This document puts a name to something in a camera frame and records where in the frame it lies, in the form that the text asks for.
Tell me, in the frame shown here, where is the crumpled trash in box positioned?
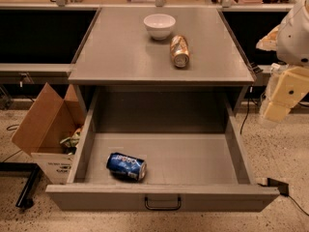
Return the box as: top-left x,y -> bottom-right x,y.
60,128 -> 82,155

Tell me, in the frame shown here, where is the black table leg frame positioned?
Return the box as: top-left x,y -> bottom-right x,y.
0,161 -> 42,210

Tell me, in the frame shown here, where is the gold soda can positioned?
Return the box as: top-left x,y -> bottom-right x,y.
170,35 -> 189,68

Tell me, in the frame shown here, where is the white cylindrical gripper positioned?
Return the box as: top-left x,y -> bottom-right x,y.
256,26 -> 309,123

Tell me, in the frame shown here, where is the black drawer handle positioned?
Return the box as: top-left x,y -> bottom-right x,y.
144,197 -> 182,212

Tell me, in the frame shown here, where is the blue pepsi can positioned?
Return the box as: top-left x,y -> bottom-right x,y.
106,153 -> 147,181

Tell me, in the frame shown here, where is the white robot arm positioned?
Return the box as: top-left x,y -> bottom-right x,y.
256,0 -> 309,127

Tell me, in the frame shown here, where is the grey open top drawer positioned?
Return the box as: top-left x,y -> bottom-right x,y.
46,88 -> 279,212

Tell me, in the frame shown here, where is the brown cardboard box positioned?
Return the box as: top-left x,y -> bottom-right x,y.
12,83 -> 85,184

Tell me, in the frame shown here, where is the white ceramic bowl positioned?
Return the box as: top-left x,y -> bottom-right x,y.
144,14 -> 176,40

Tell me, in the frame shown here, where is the black floor cable box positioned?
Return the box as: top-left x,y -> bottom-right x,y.
260,178 -> 290,197

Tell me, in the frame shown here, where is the grey counter cabinet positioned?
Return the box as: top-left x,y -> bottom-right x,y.
69,6 -> 255,109

